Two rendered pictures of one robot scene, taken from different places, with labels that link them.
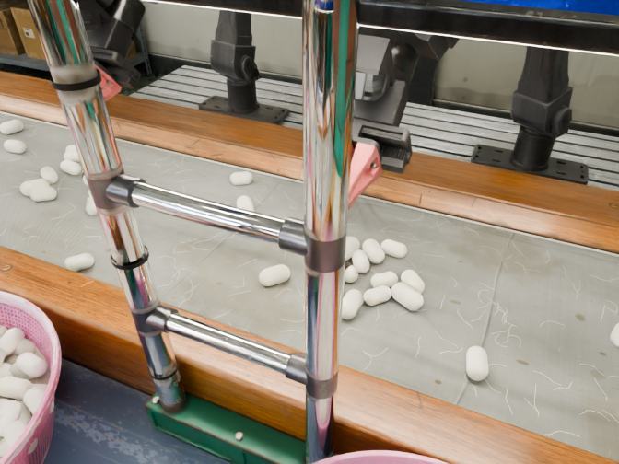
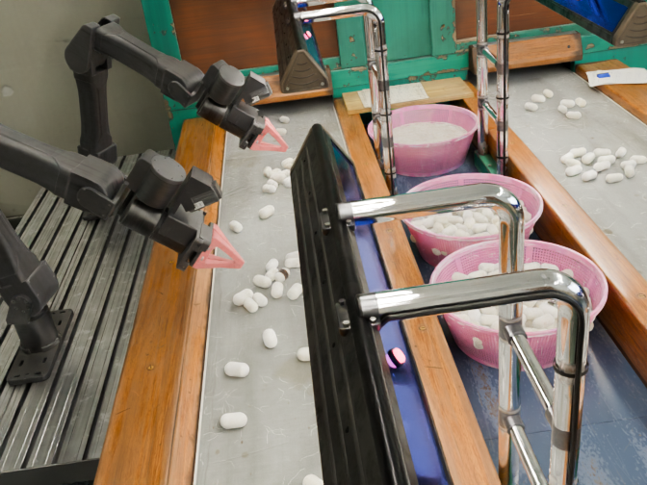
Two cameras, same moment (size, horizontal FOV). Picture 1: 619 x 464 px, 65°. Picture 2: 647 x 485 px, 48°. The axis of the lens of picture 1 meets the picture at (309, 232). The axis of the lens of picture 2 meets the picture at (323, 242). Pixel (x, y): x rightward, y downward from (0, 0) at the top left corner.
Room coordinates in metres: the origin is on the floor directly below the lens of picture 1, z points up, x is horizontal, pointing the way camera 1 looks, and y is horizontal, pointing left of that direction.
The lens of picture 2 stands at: (0.99, 1.34, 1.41)
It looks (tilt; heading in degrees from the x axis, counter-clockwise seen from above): 29 degrees down; 246
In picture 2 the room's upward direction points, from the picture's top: 8 degrees counter-clockwise
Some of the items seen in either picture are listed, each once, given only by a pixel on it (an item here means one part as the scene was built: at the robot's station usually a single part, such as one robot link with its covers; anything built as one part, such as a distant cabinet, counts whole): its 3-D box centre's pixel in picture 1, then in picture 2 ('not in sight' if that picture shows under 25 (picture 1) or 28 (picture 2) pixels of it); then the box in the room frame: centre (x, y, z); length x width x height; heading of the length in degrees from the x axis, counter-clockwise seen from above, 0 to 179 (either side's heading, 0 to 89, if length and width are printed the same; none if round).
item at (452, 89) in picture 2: not in sight; (405, 94); (-0.03, -0.25, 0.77); 0.33 x 0.15 x 0.01; 157
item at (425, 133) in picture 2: not in sight; (424, 145); (0.06, -0.05, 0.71); 0.22 x 0.22 x 0.06
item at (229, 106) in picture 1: (241, 94); (36, 328); (1.02, 0.15, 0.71); 0.20 x 0.07 x 0.08; 66
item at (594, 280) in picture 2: not in sight; (515, 306); (0.34, 0.61, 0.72); 0.27 x 0.27 x 0.10
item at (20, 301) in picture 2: (237, 66); (30, 296); (1.01, 0.15, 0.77); 0.09 x 0.06 x 0.06; 54
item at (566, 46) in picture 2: not in sight; (525, 52); (-0.36, -0.17, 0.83); 0.30 x 0.06 x 0.07; 157
